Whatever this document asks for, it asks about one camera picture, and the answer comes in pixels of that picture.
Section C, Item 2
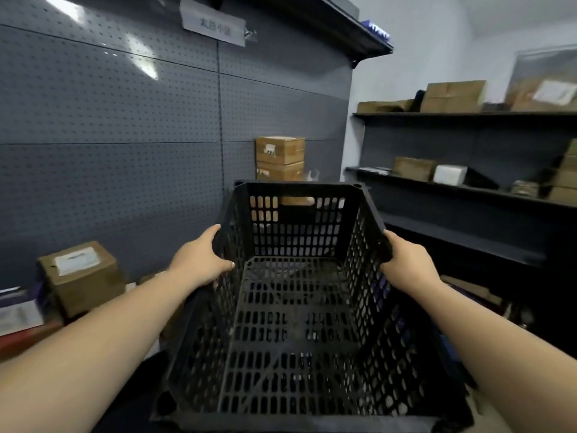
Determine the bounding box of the black perforated plastic crate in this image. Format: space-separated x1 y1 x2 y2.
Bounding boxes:
151 179 475 433

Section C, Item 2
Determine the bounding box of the white sign plate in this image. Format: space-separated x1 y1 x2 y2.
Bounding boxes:
179 0 247 47

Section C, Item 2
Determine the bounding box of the cardboard box with white label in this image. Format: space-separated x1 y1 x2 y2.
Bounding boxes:
37 241 127 319

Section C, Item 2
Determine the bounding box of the cardboard box with small sticker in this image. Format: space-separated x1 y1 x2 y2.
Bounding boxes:
255 136 306 166

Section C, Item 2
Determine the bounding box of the person's right hand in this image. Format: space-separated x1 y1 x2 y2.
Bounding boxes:
380 230 445 296

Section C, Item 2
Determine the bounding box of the large cardboard box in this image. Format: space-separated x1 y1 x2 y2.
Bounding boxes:
420 80 487 114

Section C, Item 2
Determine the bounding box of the blue packet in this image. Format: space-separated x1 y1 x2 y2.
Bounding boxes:
361 19 391 41

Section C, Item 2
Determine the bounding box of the dark metal shelving unit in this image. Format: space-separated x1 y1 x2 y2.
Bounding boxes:
345 110 577 359

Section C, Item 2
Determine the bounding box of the person's left hand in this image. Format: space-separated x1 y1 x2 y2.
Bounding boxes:
168 224 236 289

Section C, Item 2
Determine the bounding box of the red flat box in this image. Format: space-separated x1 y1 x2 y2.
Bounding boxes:
0 321 65 362

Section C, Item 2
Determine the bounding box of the low cardboard box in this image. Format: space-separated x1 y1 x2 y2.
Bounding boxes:
392 157 438 183

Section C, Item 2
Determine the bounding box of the flat cardboard box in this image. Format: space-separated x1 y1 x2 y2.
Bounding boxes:
357 99 416 114

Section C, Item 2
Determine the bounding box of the flattened cardboard piece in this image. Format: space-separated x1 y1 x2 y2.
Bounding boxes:
439 274 504 308

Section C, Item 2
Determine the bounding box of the white and purple flat box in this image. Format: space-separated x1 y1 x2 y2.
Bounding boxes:
0 287 46 337

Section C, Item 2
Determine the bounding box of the stack of cardboard boxes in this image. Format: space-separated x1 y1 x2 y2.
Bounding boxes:
547 138 577 206

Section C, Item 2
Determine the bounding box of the small brown box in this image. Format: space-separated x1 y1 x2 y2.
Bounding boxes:
510 180 541 198

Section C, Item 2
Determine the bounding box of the grey pegboard shelf back panel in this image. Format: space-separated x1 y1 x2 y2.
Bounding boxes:
0 0 354 296

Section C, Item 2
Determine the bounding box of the dark metal overhead shelf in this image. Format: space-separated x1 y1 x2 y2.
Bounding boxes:
270 0 394 69

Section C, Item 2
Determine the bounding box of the person's right forearm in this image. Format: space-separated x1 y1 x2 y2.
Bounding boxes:
417 278 577 433

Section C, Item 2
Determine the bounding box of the person's left forearm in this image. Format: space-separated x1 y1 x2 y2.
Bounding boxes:
0 269 192 433

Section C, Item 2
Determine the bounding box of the plastic-wrapped cardboard box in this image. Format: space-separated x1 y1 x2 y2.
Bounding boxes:
504 46 577 112

